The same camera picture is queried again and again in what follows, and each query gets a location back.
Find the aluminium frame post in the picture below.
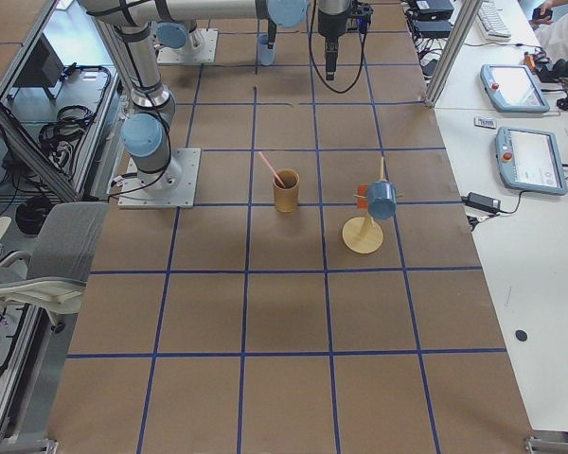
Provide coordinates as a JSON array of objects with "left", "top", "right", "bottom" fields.
[{"left": 424, "top": 0, "right": 482, "bottom": 108}]

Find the light blue plastic cup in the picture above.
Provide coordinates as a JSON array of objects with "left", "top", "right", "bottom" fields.
[{"left": 257, "top": 33, "right": 275, "bottom": 66}]

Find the black power adapter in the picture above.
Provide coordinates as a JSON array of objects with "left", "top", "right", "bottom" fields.
[{"left": 461, "top": 192, "right": 501, "bottom": 214}]

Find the wooden mug tree stand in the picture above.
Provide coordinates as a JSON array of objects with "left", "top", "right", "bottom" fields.
[{"left": 342, "top": 157, "right": 391, "bottom": 254}]

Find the lower teach pendant tablet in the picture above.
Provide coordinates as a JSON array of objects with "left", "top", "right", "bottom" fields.
[{"left": 494, "top": 127, "right": 568, "bottom": 196}]

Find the teach pendant tablet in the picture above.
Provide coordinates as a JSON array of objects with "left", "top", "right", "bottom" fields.
[
  {"left": 480, "top": 64, "right": 550, "bottom": 114},
  {"left": 494, "top": 127, "right": 568, "bottom": 196}
]

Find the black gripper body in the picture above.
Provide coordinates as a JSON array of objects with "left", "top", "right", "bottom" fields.
[{"left": 317, "top": 0, "right": 373, "bottom": 39}]

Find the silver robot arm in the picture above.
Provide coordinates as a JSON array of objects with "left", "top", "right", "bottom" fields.
[
  {"left": 81, "top": 0, "right": 373, "bottom": 132},
  {"left": 81, "top": 0, "right": 308, "bottom": 49}
]

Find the bamboo chopstick holder cup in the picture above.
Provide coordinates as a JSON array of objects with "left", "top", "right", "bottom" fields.
[{"left": 273, "top": 168, "right": 299, "bottom": 213}]

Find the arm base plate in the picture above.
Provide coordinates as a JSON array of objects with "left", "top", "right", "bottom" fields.
[
  {"left": 155, "top": 24, "right": 219, "bottom": 65},
  {"left": 117, "top": 148, "right": 202, "bottom": 209}
]

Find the white keyboard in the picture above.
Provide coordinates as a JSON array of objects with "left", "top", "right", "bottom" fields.
[{"left": 475, "top": 1, "right": 511, "bottom": 43}]

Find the pink chopstick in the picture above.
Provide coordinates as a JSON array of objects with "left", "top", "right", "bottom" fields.
[{"left": 257, "top": 151, "right": 287, "bottom": 189}]

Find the grey office chair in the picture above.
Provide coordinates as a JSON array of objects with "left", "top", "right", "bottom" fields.
[{"left": 0, "top": 201, "right": 108, "bottom": 333}]

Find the upper teach pendant tablet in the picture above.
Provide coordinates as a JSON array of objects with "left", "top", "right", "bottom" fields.
[{"left": 480, "top": 64, "right": 550, "bottom": 114}]

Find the orange red mug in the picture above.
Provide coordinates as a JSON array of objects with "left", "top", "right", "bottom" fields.
[{"left": 354, "top": 184, "right": 368, "bottom": 210}]

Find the blue mug on tree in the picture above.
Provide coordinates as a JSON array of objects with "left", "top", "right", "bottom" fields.
[{"left": 365, "top": 180, "right": 397, "bottom": 220}]

